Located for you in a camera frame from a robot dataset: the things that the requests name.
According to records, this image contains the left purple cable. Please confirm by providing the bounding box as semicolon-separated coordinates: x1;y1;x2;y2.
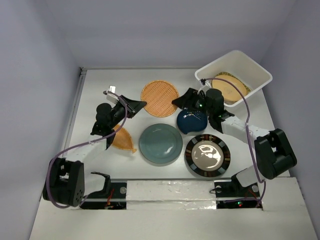
47;90;129;209

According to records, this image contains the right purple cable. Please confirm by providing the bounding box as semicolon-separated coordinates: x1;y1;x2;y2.
199;77;266;209

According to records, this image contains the white foam base bar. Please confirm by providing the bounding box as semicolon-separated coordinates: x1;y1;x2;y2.
126;180;217;211

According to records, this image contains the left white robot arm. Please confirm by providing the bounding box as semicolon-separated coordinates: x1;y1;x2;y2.
42;91;147;209

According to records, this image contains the black striped-rim round plate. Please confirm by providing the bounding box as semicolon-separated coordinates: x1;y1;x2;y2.
184;134;231;178

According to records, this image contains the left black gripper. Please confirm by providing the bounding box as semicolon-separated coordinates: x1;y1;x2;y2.
108;95;146;129

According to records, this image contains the round woven bamboo plate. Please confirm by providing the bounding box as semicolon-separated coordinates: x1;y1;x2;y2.
140;80;180;118

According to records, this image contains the white plastic bin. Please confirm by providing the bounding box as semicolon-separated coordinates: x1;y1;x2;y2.
194;50;273;99

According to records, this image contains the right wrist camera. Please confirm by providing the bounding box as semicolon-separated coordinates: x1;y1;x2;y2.
198;78;212;94

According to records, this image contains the fish-shaped woven bamboo plate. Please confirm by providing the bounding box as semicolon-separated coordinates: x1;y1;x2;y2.
112;127;137;154

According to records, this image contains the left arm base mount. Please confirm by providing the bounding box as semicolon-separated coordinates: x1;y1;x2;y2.
79;171;127;210

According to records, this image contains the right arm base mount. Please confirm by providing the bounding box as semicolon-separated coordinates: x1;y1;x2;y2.
209;178;262;209

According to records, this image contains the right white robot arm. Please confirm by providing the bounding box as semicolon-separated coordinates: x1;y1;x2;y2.
172;88;297;196

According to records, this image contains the aluminium frame rail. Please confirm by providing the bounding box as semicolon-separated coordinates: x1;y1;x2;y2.
62;67;87;144

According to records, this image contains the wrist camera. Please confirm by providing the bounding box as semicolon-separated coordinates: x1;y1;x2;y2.
103;85;119;104
198;78;212;94

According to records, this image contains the dark blue leaf-shaped dish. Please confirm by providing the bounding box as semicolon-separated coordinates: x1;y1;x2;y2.
176;109;208;135

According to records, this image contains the purple cable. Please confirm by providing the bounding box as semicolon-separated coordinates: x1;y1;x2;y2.
47;90;129;209
199;77;266;209

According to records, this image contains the teal round ceramic plate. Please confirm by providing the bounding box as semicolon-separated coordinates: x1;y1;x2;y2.
139;123;183;165

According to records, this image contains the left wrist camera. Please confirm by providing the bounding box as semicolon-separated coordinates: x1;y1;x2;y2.
103;85;119;104

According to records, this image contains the yellow round plastic plate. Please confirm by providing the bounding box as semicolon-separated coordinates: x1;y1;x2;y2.
209;77;248;103

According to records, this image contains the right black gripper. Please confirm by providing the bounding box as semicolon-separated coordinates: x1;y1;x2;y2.
172;87;214;117

